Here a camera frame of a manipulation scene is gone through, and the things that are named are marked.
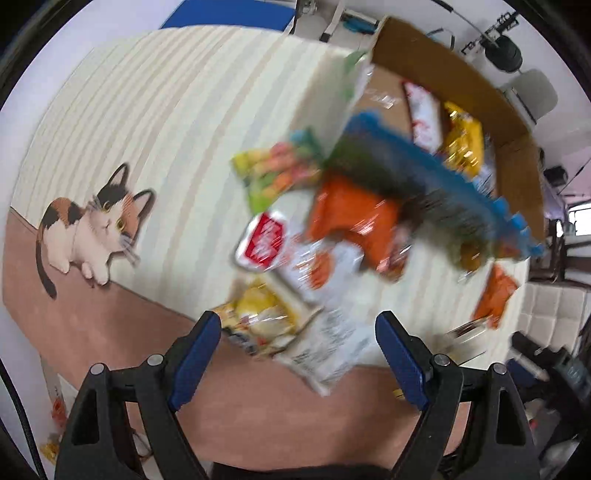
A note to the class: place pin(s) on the white cushioned stool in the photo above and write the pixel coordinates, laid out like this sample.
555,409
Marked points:
533,92

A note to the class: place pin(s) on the yellow white chips packet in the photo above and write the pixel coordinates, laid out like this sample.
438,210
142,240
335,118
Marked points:
258,318

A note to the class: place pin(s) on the cardboard box with blue print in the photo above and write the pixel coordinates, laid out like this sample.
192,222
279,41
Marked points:
438,60

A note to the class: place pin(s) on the blue floor mat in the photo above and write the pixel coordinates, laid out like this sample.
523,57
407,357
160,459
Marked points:
226,16

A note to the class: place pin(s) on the striped cat print tablecloth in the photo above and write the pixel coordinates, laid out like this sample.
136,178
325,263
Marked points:
161,138

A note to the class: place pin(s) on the white quilted cushion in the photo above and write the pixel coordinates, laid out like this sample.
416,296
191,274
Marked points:
551,311

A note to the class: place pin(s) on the white packet with black text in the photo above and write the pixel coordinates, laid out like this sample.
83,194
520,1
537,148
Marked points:
323,350

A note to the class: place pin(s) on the large orange snack packet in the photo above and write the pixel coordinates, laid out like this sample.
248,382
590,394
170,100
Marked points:
355,221

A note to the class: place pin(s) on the red and white snack packet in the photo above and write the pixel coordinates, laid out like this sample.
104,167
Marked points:
422,115

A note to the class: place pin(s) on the small orange wrapper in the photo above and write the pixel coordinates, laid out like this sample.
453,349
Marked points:
59,408

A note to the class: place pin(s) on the small orange snack packet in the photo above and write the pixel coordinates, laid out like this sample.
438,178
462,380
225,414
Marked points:
496,295

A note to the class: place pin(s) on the yellow snack packet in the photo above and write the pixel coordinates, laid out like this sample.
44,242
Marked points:
464,138

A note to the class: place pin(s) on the white exercise rack frame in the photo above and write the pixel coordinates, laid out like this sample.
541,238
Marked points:
330,21

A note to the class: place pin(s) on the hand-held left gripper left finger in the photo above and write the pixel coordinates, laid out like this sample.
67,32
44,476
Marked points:
196,355

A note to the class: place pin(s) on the green yellow candy packet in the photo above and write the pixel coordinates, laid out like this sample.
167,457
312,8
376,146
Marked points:
272,170

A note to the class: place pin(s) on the white packet with red label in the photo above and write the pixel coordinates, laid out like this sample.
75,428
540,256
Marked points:
268,240

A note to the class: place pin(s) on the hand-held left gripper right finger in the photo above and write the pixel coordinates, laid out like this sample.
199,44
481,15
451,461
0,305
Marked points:
399,355

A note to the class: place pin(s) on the blue exercise board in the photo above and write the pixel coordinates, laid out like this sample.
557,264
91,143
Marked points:
358,23

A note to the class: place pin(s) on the barbell with black weight plate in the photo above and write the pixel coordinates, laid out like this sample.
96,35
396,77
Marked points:
503,50

